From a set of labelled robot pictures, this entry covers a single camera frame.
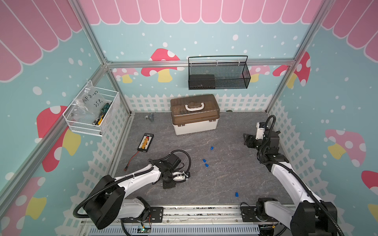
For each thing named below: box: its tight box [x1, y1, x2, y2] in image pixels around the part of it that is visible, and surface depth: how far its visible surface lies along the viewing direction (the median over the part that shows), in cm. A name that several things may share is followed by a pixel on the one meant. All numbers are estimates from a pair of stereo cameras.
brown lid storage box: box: [170, 94, 221, 136], surface depth 98 cm
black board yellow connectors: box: [136, 132, 155, 153], surface depth 103 cm
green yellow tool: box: [92, 102, 111, 126], surface depth 75 cm
